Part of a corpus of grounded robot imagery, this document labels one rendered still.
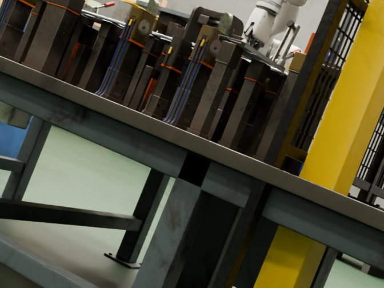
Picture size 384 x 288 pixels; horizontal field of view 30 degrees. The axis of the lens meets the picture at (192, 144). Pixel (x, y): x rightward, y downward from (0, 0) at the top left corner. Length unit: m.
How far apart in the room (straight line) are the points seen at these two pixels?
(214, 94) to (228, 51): 0.13
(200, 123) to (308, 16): 9.95
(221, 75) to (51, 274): 0.73
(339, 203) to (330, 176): 0.14
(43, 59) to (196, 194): 1.27
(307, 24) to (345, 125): 10.22
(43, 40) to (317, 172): 1.47
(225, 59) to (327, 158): 0.52
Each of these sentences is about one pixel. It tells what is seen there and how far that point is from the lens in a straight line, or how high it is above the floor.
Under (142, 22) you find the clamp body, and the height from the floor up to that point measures 1.00.
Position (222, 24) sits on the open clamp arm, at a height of 1.07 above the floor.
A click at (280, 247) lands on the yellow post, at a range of 1.76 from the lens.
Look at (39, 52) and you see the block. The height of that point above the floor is 0.77.
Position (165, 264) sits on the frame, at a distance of 1.78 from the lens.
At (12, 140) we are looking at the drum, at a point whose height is 0.16.
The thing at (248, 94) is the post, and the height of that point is 0.88.
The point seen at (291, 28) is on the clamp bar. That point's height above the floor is 1.19.
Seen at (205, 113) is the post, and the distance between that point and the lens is 2.08.
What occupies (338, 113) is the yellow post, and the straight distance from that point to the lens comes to 1.75.
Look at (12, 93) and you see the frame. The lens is 2.10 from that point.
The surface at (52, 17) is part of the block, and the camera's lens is 2.89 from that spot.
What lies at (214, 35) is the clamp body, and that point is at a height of 1.02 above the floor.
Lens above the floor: 0.70
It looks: 1 degrees down
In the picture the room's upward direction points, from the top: 22 degrees clockwise
